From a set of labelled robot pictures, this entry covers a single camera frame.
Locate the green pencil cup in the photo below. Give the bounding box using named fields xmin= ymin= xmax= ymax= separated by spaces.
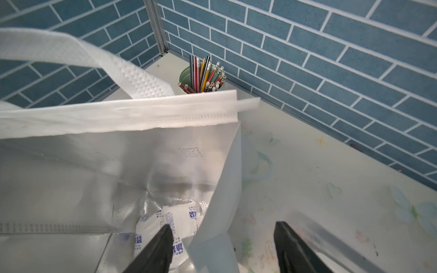
xmin=178 ymin=64 xmax=227 ymax=94

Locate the white insulated delivery bag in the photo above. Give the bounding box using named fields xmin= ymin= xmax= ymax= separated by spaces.
xmin=1 ymin=28 xmax=260 ymax=273

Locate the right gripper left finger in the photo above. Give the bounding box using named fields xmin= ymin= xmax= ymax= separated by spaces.
xmin=124 ymin=224 xmax=174 ymax=273

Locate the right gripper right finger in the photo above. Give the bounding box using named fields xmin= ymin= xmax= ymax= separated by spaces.
xmin=274 ymin=221 xmax=332 ymax=273

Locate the white ice pack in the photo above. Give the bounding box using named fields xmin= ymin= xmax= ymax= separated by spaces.
xmin=134 ymin=201 xmax=198 ymax=269

